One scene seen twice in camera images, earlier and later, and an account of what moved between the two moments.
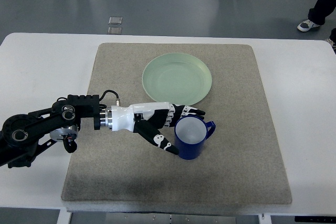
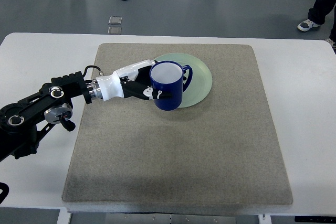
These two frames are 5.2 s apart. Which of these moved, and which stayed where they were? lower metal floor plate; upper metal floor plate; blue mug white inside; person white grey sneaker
Moved: blue mug white inside
Stayed: lower metal floor plate; upper metal floor plate; person white grey sneaker
